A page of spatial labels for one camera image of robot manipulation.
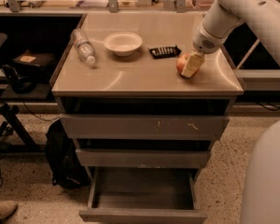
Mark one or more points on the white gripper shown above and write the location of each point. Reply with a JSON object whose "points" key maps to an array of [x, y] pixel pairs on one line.
{"points": [[206, 43]]}

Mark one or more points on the red apple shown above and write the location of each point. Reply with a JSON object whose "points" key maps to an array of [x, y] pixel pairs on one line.
{"points": [[186, 65]]}

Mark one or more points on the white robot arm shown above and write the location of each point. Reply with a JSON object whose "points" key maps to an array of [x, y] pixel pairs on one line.
{"points": [[261, 194]]}

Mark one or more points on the grey drawer cabinet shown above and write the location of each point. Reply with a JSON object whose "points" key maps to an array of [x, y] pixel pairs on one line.
{"points": [[140, 85]]}

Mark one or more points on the grey top drawer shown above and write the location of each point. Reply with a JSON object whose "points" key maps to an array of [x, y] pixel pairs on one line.
{"points": [[141, 127]]}

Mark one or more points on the grey drawer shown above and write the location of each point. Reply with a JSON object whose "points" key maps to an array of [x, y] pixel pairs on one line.
{"points": [[141, 127], [142, 158], [142, 196]]}

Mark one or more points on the grey middle drawer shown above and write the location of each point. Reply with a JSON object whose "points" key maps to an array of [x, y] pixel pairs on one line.
{"points": [[142, 158]]}

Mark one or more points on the grey bottom drawer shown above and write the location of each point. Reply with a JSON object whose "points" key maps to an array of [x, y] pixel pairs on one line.
{"points": [[142, 196]]}

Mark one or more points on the black snack bar wrapper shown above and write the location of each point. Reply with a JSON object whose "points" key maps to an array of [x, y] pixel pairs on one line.
{"points": [[165, 52]]}

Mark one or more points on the white stick with tip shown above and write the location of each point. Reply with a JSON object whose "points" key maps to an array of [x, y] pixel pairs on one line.
{"points": [[249, 52]]}

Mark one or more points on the white bowl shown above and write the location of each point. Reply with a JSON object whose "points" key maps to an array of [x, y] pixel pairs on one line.
{"points": [[123, 43]]}

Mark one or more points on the clear plastic water bottle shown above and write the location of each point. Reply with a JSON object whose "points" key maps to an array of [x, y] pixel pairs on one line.
{"points": [[84, 47]]}

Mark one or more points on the black box with label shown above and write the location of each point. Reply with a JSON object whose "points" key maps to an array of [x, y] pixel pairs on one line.
{"points": [[36, 61]]}

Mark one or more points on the black backpack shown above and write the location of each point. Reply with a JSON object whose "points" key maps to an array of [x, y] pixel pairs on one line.
{"points": [[60, 150]]}

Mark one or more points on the black headphones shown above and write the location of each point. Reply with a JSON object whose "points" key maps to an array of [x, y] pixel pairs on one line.
{"points": [[19, 84]]}

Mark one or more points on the beige shoe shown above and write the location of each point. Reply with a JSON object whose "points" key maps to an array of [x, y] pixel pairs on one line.
{"points": [[7, 208]]}

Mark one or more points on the black desk frame leg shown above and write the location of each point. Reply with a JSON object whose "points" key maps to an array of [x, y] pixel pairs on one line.
{"points": [[11, 121]]}

